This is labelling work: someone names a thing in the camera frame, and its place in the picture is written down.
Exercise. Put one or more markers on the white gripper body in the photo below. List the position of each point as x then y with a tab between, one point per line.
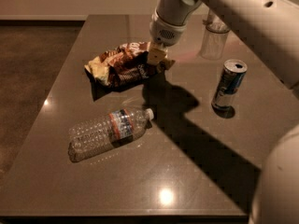
163	31

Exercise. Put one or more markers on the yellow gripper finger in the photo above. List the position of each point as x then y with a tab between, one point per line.
156	53
164	64

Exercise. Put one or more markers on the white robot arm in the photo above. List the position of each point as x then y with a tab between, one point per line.
270	29

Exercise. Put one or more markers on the brown chip bag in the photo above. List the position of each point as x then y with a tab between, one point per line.
124	65

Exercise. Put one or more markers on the clear cup with utensils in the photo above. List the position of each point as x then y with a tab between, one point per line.
215	36

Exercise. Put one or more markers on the clear plastic water bottle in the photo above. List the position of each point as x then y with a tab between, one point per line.
97	136

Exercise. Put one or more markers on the silver blue energy drink can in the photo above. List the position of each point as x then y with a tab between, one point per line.
232	75

